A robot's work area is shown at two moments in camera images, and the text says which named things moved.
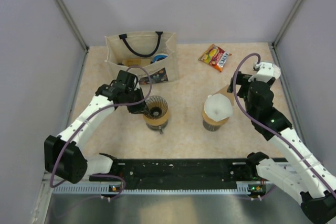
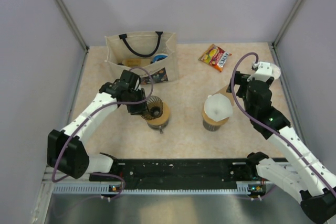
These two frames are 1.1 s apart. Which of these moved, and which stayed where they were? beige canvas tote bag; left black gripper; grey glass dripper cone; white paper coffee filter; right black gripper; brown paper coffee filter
Moved: grey glass dripper cone; brown paper coffee filter
Stayed: beige canvas tote bag; left black gripper; white paper coffee filter; right black gripper
